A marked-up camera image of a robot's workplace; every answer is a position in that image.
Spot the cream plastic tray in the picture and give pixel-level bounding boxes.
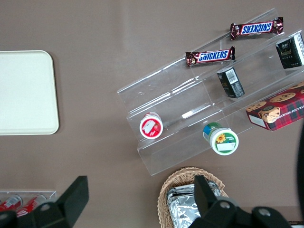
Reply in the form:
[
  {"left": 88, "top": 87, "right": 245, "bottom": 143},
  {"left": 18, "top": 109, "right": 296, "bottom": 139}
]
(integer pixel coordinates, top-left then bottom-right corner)
[{"left": 0, "top": 49, "right": 60, "bottom": 136}]

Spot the light wicker basket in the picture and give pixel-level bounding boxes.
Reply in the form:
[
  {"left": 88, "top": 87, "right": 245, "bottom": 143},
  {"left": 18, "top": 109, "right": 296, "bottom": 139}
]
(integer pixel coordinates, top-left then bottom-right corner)
[{"left": 157, "top": 166, "right": 230, "bottom": 228}]

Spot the Snickers chocolate bar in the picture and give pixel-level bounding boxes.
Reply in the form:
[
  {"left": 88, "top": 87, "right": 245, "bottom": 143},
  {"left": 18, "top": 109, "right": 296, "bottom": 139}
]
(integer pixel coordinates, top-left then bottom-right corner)
[
  {"left": 229, "top": 16, "right": 285, "bottom": 41},
  {"left": 185, "top": 45, "right": 237, "bottom": 68}
]

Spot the red tartan cookie box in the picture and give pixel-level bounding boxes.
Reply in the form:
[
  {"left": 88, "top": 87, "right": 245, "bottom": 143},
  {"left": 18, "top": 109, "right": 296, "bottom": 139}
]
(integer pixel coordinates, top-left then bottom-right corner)
[{"left": 245, "top": 81, "right": 304, "bottom": 132}]

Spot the green lid yogurt cup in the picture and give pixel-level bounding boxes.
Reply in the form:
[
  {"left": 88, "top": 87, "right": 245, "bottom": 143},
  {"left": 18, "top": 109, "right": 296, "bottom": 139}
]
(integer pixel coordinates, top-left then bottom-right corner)
[{"left": 202, "top": 122, "right": 239, "bottom": 156}]

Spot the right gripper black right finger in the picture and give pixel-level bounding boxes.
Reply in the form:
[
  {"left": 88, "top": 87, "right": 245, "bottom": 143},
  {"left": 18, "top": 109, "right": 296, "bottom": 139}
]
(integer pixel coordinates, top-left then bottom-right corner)
[{"left": 190, "top": 175, "right": 293, "bottom": 228}]

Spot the red lid yogurt cup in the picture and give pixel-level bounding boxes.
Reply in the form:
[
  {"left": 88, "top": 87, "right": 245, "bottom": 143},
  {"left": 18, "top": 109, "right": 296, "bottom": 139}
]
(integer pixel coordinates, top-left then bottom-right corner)
[{"left": 139, "top": 112, "right": 164, "bottom": 140}]

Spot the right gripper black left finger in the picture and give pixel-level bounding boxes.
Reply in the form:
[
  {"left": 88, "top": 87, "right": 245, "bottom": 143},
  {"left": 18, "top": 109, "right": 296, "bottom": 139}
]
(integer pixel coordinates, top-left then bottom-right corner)
[{"left": 0, "top": 175, "right": 90, "bottom": 228}]

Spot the red cola bottle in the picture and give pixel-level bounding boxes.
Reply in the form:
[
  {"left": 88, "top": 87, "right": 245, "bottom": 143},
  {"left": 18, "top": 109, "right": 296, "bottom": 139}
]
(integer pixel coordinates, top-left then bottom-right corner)
[
  {"left": 0, "top": 194, "right": 24, "bottom": 212},
  {"left": 16, "top": 194, "right": 48, "bottom": 217}
]

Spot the clear acrylic stepped shelf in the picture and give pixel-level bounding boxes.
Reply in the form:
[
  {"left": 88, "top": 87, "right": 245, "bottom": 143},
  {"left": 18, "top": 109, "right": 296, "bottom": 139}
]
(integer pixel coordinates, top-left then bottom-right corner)
[{"left": 116, "top": 8, "right": 304, "bottom": 177}]

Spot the small black carton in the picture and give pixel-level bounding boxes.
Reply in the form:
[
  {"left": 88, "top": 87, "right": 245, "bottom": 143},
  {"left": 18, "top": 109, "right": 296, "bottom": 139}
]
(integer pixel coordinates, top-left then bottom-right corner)
[
  {"left": 217, "top": 66, "right": 246, "bottom": 99},
  {"left": 275, "top": 33, "right": 304, "bottom": 70}
]

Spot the silver foil packet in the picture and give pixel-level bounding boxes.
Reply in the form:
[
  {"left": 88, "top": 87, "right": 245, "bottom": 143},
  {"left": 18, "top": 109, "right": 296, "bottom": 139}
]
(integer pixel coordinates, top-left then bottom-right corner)
[{"left": 165, "top": 179, "right": 224, "bottom": 228}]

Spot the clear acrylic bottle rack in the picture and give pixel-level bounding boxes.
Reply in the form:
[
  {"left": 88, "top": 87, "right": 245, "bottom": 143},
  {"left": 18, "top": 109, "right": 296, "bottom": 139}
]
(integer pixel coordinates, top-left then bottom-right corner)
[{"left": 0, "top": 189, "right": 58, "bottom": 216}]

